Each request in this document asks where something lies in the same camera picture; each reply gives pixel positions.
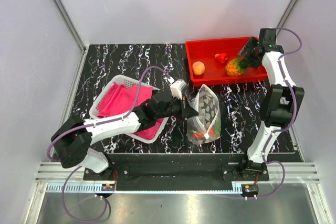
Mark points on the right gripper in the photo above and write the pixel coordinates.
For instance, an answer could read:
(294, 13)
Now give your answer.
(252, 63)

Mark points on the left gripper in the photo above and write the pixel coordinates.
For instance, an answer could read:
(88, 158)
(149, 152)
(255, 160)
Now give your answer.
(186, 111)

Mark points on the polka dot zip bag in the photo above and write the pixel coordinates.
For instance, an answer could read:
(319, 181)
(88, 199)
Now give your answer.
(206, 103)

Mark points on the fake carrot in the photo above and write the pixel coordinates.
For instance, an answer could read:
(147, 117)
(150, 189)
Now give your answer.
(212, 133)

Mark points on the fake pineapple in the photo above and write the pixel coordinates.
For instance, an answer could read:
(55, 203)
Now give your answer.
(236, 67)

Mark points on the red fake pepper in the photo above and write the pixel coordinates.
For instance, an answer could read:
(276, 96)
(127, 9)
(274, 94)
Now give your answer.
(221, 58)

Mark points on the fake peach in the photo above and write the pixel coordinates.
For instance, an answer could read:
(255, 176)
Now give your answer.
(198, 68)

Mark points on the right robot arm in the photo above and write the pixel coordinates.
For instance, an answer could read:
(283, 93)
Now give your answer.
(280, 106)

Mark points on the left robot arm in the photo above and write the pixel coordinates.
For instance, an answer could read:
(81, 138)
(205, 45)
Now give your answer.
(73, 140)

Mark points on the red plastic bin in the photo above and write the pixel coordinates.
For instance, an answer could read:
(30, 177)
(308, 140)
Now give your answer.
(215, 73)

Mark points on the white plastic basket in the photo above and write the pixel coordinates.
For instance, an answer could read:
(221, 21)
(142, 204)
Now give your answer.
(146, 92)

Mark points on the pink cloth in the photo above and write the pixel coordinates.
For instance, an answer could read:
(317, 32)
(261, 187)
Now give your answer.
(120, 99)

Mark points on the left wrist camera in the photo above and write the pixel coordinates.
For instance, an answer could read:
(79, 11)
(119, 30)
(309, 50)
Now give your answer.
(177, 88)

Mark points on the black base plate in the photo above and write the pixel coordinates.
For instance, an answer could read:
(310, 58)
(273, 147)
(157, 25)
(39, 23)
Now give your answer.
(179, 172)

